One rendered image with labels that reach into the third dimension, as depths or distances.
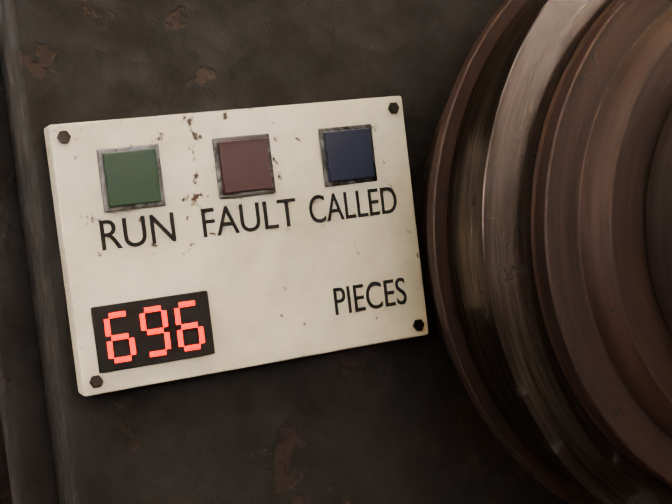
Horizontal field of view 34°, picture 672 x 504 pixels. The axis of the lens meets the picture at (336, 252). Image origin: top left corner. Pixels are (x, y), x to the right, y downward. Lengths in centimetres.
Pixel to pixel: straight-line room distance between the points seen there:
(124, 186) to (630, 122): 33
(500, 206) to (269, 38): 22
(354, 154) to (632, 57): 21
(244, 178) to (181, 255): 7
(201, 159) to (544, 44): 24
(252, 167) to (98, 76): 12
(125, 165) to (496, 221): 25
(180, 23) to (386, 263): 23
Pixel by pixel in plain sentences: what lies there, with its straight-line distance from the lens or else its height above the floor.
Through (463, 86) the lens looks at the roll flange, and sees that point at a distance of 78.
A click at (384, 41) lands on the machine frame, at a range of 86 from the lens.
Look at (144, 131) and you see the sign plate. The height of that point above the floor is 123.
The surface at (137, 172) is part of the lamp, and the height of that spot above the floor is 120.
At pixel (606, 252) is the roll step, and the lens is 72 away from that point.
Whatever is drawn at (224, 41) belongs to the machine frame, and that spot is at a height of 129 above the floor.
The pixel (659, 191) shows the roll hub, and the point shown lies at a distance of 72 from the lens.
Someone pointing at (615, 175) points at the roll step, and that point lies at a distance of 72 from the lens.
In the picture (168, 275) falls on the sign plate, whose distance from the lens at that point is 77.
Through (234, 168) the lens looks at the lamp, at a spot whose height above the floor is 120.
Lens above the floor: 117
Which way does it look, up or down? 3 degrees down
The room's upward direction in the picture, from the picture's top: 7 degrees counter-clockwise
